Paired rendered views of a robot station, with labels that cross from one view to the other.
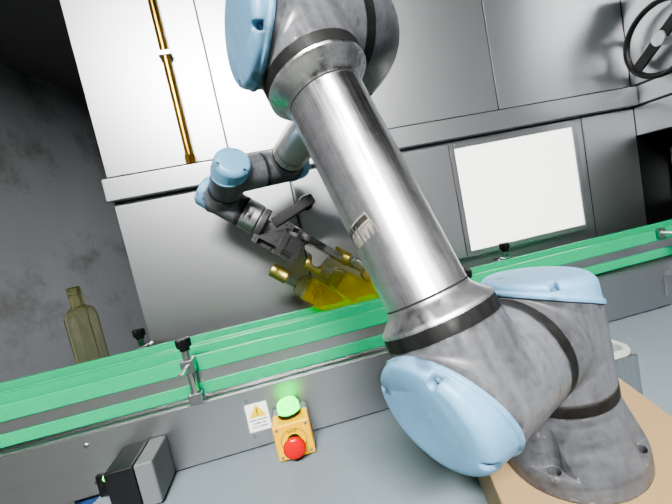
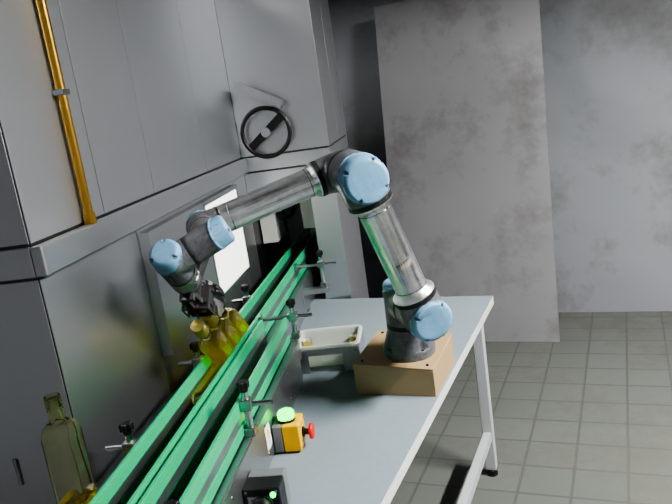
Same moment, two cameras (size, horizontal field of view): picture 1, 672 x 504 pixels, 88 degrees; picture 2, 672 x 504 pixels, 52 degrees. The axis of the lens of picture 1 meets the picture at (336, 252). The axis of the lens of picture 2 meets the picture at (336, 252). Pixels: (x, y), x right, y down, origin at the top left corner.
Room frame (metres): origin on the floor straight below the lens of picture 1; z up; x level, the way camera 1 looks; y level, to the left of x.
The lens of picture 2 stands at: (0.02, 1.62, 1.59)
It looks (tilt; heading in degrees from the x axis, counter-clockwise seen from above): 13 degrees down; 287
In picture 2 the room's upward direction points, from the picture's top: 8 degrees counter-clockwise
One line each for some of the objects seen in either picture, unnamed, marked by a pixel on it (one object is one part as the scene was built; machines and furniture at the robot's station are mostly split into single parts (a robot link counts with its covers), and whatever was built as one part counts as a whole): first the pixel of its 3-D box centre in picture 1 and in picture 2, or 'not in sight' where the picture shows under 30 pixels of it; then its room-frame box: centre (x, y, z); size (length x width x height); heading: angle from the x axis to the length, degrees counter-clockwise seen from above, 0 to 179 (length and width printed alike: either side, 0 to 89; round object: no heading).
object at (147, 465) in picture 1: (141, 474); (267, 496); (0.60, 0.43, 0.79); 0.08 x 0.08 x 0.08; 8
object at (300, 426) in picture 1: (293, 431); (290, 433); (0.64, 0.15, 0.79); 0.07 x 0.07 x 0.07; 8
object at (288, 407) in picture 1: (287, 406); (285, 414); (0.65, 0.15, 0.84); 0.04 x 0.04 x 0.03
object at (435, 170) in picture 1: (449, 203); (206, 254); (1.05, -0.36, 1.15); 0.90 x 0.03 x 0.34; 98
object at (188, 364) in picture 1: (187, 375); (257, 408); (0.64, 0.32, 0.94); 0.07 x 0.04 x 0.13; 8
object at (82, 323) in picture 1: (86, 337); (68, 460); (0.87, 0.66, 1.01); 0.06 x 0.06 x 0.26; 10
